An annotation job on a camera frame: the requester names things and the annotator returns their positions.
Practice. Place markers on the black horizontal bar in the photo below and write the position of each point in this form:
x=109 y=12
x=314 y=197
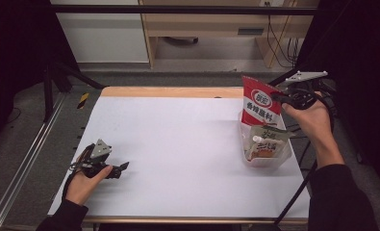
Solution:
x=178 y=9

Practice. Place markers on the white cabinet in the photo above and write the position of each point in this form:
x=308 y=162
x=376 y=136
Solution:
x=104 y=35

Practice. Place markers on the person's right hand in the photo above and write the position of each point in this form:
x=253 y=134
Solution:
x=316 y=123

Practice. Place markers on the beige packet with green label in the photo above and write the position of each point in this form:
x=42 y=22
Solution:
x=274 y=132

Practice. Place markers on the clear plastic container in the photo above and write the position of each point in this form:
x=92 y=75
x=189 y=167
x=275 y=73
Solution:
x=267 y=163

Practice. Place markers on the person's left hand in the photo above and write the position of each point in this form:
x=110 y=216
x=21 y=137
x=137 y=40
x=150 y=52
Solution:
x=80 y=189

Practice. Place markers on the black curtain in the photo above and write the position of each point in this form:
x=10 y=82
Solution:
x=14 y=48
x=360 y=48

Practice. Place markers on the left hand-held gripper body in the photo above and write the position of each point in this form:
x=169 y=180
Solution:
x=97 y=160

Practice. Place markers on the light wooden desk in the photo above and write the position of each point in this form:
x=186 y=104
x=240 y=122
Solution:
x=207 y=24

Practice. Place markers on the red seasoning packet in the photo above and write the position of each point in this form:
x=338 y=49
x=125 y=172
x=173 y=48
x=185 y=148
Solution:
x=259 y=106

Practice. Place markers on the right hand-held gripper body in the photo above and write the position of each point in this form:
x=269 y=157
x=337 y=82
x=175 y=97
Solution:
x=301 y=96

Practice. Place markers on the aluminium rail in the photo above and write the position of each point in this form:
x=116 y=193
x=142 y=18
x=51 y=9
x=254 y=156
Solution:
x=27 y=160

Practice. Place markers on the yellow black tape strip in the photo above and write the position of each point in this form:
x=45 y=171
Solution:
x=83 y=100

